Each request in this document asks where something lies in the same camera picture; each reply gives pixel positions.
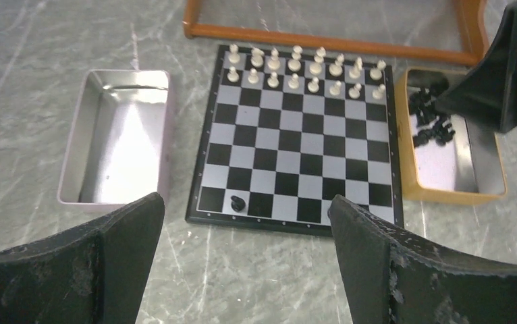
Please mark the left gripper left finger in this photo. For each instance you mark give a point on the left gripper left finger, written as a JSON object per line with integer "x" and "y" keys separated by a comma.
{"x": 95, "y": 272}

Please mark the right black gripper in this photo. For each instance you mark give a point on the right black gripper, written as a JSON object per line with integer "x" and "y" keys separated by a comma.
{"x": 487, "y": 95}

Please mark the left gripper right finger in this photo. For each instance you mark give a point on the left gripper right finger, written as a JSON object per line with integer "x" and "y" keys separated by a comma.
{"x": 391, "y": 275}

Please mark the black rook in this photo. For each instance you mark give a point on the black rook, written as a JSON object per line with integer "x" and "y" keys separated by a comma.
{"x": 238, "y": 204}

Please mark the orange wooden shelf rack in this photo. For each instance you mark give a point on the orange wooden shelf rack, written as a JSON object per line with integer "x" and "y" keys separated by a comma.
{"x": 444, "y": 31}

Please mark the white pawn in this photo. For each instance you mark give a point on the white pawn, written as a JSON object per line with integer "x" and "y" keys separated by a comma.
{"x": 379, "y": 92}
{"x": 335, "y": 88}
{"x": 355, "y": 91}

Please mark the white corner rook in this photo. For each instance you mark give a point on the white corner rook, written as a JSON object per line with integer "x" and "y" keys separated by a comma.
{"x": 376, "y": 73}

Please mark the silver tin box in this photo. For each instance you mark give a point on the silver tin box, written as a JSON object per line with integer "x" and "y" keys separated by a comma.
{"x": 119, "y": 146}

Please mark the white knight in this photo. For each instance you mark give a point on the white knight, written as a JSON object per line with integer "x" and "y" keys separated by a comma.
{"x": 356, "y": 70}

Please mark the black and white chessboard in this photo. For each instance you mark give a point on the black and white chessboard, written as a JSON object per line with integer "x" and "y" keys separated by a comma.
{"x": 274, "y": 136}

